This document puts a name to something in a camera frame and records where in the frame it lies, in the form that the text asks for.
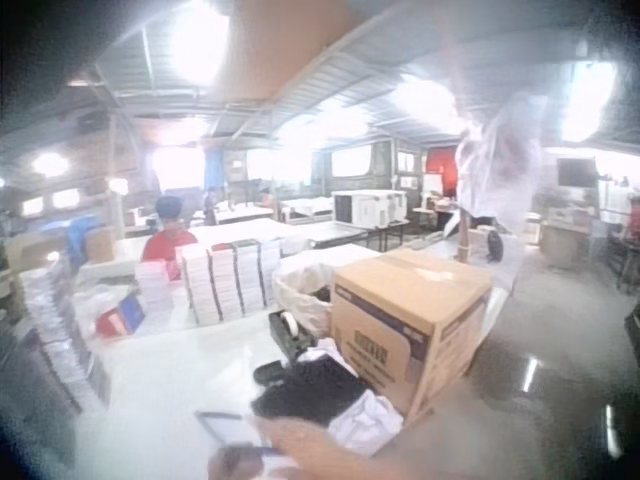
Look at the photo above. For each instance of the person's right hand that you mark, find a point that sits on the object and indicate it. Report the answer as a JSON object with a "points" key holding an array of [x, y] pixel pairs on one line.
{"points": [[320, 450]]}

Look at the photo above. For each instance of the person's left hand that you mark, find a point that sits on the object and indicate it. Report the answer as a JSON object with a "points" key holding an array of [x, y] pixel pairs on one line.
{"points": [[235, 467]]}

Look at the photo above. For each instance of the person's right fingers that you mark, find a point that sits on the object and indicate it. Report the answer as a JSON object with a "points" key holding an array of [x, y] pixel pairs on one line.
{"points": [[272, 431]]}

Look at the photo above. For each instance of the dark pen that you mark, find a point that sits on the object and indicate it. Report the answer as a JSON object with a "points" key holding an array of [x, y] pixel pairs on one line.
{"points": [[250, 451]]}

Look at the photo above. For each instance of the black cloth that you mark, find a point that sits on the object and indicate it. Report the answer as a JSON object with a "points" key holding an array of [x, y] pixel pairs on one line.
{"points": [[310, 390]]}

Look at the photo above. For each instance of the white crumpled cloth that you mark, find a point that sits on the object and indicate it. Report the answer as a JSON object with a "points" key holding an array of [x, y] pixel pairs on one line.
{"points": [[367, 425]]}

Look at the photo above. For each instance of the black tape dispenser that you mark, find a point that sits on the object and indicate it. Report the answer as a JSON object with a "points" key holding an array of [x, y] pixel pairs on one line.
{"points": [[292, 332]]}

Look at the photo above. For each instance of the bin with white plastic liner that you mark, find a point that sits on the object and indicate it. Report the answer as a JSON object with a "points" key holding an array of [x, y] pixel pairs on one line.
{"points": [[305, 285]]}

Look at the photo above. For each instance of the tall stacks of white books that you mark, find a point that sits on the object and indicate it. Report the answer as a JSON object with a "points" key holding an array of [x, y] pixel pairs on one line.
{"points": [[230, 280]]}

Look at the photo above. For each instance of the large brown cardboard box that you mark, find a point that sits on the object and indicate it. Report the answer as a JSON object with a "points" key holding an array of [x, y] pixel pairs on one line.
{"points": [[405, 320]]}

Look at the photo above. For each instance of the short stack of white packets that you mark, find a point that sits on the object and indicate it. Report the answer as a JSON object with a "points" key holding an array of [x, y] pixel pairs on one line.
{"points": [[157, 285]]}

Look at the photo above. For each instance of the red and blue packet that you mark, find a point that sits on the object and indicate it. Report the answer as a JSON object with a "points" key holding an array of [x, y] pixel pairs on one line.
{"points": [[122, 317]]}

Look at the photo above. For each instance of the long white work table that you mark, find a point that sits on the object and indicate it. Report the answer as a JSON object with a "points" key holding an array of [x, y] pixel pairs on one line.
{"points": [[250, 232]]}

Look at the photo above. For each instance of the metal leg table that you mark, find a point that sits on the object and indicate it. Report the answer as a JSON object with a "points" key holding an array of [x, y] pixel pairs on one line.
{"points": [[350, 235]]}

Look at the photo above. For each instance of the clear plastic bag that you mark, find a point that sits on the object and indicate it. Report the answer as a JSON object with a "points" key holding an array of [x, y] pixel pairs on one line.
{"points": [[97, 302]]}

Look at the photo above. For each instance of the leaning stack of wrapped books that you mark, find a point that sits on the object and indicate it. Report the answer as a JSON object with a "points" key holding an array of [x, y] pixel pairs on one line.
{"points": [[65, 340]]}

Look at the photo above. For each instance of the white box machine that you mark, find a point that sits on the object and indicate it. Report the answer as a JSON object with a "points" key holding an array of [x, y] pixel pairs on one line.
{"points": [[370, 207]]}

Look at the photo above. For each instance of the small brown cardboard box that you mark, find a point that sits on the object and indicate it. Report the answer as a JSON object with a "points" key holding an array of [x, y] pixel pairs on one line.
{"points": [[101, 245]]}

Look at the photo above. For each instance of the blue curtain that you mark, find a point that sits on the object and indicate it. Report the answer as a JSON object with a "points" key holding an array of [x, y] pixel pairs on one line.
{"points": [[213, 167]]}

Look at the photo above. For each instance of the black bag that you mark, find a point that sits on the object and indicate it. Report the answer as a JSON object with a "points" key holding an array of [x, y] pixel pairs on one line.
{"points": [[494, 246]]}

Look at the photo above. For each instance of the red curtain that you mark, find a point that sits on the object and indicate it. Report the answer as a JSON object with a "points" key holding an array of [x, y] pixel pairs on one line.
{"points": [[442, 172]]}

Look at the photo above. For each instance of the hanging white plastic sheet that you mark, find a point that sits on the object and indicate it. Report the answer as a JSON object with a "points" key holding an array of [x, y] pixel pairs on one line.
{"points": [[495, 165]]}

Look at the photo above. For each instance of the dark monitor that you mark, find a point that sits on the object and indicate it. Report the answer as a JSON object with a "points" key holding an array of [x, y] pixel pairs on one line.
{"points": [[576, 172]]}

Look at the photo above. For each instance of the wooden post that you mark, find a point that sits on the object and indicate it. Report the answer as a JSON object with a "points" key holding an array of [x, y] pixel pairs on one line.
{"points": [[464, 235]]}

